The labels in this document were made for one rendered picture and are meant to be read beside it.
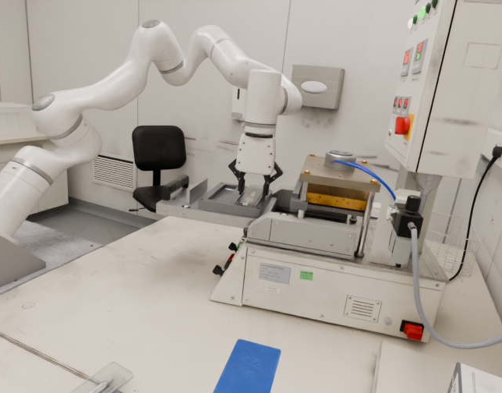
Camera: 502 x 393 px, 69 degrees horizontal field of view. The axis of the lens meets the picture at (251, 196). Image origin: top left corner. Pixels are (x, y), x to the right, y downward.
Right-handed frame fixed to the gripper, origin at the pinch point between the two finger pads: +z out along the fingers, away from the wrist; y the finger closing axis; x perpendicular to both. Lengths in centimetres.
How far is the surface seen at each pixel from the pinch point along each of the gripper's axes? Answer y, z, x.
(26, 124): -216, 19, 155
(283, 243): 11.4, 7.4, -16.0
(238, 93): -45, -22, 155
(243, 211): -0.1, 3.3, -9.9
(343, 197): 23.6, -4.3, -10.0
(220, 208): -6.1, 3.4, -9.9
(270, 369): 13.6, 26.5, -35.4
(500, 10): 44, -45, -16
